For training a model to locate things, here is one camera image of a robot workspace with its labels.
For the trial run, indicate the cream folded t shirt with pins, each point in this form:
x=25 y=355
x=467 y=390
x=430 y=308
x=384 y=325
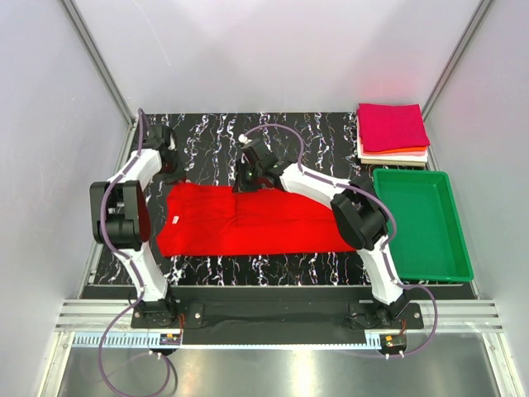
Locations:
x=402 y=164

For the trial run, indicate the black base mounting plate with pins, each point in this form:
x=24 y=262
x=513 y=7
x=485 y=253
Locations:
x=354 y=306

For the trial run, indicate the right aluminium frame post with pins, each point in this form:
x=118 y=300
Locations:
x=475 y=22

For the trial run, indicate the left aluminium frame post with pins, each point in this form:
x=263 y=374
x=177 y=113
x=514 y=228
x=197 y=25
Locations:
x=89 y=44

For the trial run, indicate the red t shirt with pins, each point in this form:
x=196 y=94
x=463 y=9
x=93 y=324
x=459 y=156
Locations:
x=205 y=220

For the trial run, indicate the aluminium frame post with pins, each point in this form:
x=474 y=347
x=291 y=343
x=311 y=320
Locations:
x=89 y=44
x=475 y=22

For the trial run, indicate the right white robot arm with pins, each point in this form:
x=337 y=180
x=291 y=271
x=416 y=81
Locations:
x=361 y=219

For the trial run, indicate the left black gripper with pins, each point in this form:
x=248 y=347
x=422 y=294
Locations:
x=173 y=178

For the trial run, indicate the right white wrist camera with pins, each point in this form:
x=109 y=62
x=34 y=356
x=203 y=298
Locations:
x=243 y=139

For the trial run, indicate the black marbled table mat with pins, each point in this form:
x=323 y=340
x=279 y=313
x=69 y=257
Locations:
x=208 y=149

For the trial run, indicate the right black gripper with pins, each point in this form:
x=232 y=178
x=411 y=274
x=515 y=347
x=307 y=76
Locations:
x=240 y=185

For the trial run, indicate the magenta folded t shirt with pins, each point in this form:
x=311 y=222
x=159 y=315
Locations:
x=386 y=128

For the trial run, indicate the orange folded t shirt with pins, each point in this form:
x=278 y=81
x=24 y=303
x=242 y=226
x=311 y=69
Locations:
x=418 y=151

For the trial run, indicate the white slotted cable duct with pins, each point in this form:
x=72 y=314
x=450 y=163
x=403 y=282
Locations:
x=127 y=340

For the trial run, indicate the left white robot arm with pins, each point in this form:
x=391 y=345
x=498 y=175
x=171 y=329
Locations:
x=120 y=217

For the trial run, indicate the aluminium front rail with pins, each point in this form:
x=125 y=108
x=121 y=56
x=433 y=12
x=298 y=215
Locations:
x=451 y=315

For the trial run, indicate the green plastic bin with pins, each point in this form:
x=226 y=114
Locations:
x=430 y=243

